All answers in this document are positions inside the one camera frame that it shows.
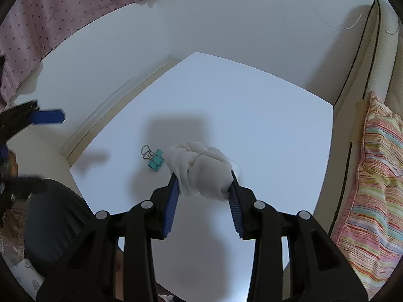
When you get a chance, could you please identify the teal binder clip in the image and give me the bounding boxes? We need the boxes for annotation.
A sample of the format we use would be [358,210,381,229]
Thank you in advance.
[141,145,165,172]

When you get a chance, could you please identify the striped pastel quilt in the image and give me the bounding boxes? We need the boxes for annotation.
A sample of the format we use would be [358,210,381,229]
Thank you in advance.
[329,92,403,293]

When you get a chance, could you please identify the pink lacy cloth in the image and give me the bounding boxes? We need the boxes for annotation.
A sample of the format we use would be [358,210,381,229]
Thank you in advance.
[0,208,27,258]

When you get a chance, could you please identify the person's dark trousers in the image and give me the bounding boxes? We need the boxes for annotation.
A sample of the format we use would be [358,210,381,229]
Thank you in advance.
[23,179,126,290]

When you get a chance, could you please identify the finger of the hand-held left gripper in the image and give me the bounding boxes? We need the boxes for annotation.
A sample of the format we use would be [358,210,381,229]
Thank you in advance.
[0,100,66,140]
[0,176,48,203]

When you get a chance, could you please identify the thin white cable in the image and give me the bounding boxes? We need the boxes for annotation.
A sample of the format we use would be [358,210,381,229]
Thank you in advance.
[312,8,400,34]

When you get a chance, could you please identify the white knotted sock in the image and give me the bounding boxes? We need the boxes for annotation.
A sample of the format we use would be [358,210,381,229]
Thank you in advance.
[165,141,241,201]

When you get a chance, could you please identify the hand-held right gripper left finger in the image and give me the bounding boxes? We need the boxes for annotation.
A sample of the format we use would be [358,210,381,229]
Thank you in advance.
[36,173,181,302]

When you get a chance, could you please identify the white patterned cloth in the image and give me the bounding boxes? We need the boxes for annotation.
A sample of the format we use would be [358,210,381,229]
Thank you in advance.
[8,257,45,294]

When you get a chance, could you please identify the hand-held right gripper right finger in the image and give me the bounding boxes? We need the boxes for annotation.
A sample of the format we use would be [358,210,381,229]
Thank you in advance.
[227,170,369,302]

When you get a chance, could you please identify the beige padded headboard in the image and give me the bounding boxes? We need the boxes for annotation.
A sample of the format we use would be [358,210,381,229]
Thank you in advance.
[332,0,403,177]

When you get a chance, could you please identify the pink dotted curtain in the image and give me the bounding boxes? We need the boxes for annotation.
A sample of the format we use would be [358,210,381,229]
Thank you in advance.
[0,0,158,107]

